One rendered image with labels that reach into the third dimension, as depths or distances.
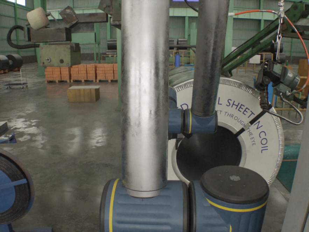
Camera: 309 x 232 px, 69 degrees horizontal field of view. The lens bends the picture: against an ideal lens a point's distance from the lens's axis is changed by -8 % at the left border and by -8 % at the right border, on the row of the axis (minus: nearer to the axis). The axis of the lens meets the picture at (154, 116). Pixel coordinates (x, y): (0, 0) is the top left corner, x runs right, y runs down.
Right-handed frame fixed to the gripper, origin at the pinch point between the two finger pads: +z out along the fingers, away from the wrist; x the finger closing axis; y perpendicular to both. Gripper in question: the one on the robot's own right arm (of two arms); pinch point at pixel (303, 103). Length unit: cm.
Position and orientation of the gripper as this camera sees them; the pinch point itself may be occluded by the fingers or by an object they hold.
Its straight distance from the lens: 182.1
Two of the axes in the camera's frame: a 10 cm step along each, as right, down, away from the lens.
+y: -9.0, -4.2, -0.6
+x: -3.4, 7.9, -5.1
